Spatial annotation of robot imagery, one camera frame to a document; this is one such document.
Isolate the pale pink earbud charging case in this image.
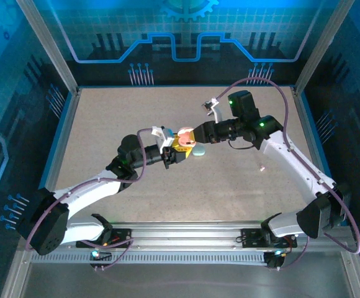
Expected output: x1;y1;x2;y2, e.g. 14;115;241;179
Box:
177;125;198;147

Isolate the aluminium mounting beam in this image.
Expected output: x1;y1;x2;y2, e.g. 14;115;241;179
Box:
21;220;354;251

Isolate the black controller module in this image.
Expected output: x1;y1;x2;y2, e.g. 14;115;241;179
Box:
89;248;113;271
265;250;288;271

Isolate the grey metal sheet panel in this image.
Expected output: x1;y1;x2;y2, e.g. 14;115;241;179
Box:
0;242;360;298

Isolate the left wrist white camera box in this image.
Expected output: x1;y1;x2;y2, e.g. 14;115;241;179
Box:
151;125;176;153

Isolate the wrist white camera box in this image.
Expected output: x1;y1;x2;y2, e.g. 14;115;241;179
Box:
201;97;225;124
151;125;176;153

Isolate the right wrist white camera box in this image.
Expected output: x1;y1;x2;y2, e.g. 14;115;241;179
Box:
201;97;225;124

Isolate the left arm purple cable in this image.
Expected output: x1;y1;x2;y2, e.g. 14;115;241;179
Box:
24;129;146;273

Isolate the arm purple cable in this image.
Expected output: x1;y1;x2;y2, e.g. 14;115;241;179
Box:
24;129;146;273
212;77;360;271

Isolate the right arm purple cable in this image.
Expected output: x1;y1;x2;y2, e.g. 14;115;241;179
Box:
212;77;360;271

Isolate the aluminium table side rail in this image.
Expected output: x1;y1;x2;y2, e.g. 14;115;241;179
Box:
290;86;348;226
40;88;82;201

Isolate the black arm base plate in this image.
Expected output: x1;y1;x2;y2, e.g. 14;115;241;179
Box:
240;228;298;249
76;228;133;249

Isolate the slotted grey cable duct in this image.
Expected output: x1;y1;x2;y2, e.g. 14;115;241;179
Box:
30;251;271;264

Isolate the aluminium frame post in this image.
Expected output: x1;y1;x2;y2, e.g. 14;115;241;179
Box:
15;0;82;94
293;0;355;94

